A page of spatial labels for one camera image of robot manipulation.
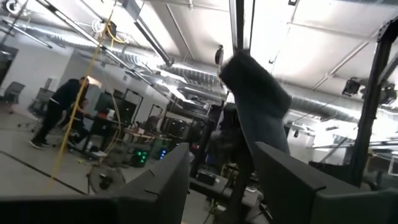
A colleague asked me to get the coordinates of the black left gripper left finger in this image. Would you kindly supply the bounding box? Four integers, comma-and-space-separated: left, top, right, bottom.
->
116, 142, 191, 224

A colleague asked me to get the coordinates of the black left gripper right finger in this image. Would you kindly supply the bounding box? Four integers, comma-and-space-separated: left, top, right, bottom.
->
254, 141, 327, 224

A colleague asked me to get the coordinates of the blue denim cap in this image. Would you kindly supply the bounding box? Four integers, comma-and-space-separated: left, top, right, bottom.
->
218, 49, 292, 156

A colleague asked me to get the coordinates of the computer with blue lights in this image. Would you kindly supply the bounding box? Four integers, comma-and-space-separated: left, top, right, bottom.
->
151, 143, 171, 161

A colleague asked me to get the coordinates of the computer with green lights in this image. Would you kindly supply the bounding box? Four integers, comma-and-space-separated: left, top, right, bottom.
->
129, 148, 150, 168

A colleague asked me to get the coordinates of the small black box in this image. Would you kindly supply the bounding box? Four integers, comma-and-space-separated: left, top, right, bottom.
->
196, 170, 218, 187

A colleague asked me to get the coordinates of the black floor fan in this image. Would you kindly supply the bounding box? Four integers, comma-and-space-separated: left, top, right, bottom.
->
86, 164, 127, 196

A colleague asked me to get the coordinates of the person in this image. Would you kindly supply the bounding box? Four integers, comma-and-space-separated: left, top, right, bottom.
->
29, 76, 90, 150
144, 113, 164, 134

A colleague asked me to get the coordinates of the dark office desk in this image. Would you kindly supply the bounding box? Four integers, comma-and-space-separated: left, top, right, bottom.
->
82, 113, 125, 153

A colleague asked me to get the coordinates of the black mounted device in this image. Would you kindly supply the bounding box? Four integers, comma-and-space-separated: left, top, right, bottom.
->
341, 77, 361, 97

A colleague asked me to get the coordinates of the black hanging device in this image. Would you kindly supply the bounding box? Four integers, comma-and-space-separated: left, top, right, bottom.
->
214, 45, 224, 66

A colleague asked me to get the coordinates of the grey office chair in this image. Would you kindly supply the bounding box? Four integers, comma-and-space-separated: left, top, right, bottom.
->
27, 87, 55, 119
0, 81, 26, 114

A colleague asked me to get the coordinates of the yellow extension cable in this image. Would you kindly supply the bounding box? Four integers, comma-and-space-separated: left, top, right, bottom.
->
45, 6, 125, 195

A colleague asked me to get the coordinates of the black aluminium rig frame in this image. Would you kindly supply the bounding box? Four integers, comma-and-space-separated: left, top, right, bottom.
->
189, 0, 398, 189

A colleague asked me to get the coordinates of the silver ventilation duct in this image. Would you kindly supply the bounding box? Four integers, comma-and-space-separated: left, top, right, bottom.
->
46, 34, 361, 124

